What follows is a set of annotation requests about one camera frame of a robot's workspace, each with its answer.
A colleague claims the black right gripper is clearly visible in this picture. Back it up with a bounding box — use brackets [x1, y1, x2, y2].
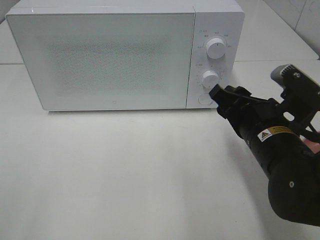
[209, 84, 283, 140]

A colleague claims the round white door button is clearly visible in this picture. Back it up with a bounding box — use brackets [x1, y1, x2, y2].
[198, 93, 213, 106]

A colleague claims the white microwave door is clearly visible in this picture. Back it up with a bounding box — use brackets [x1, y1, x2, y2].
[7, 13, 194, 111]

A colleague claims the pink round plate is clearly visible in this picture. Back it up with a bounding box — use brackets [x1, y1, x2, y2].
[303, 138, 320, 154]

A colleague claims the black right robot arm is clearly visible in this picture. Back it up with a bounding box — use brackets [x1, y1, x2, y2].
[209, 85, 320, 227]

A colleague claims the lower white timer knob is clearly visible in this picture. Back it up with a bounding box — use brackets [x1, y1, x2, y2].
[202, 70, 220, 89]

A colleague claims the upper white power knob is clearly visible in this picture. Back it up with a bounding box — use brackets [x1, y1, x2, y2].
[204, 35, 227, 60]

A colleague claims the white microwave oven body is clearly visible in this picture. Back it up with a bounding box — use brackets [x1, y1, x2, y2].
[5, 0, 245, 109]

